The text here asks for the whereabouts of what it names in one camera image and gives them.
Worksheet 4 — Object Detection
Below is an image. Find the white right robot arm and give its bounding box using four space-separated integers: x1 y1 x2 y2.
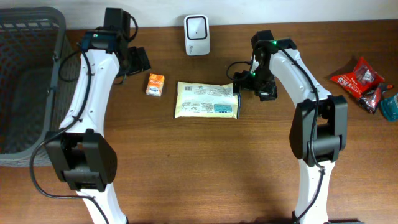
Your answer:
232 30 348 223

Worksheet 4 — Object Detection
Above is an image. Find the white barcode scanner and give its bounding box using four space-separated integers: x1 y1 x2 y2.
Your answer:
183 14 211 56

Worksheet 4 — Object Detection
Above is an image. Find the black orange snack packet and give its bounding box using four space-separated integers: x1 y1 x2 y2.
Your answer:
359 83 394 114

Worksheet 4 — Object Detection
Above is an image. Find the cream chips bag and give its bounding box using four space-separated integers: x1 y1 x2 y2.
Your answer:
174 82 239 119

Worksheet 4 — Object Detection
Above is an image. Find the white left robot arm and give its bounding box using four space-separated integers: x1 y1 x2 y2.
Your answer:
43 8 150 223

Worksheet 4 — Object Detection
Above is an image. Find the red snack bag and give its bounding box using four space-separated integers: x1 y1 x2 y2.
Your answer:
330 57 385 99

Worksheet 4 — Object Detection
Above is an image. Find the small orange box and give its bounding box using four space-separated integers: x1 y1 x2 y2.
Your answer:
146 73 165 97

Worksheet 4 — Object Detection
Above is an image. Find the dark grey plastic basket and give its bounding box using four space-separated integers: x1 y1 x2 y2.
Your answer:
1 7 80 167

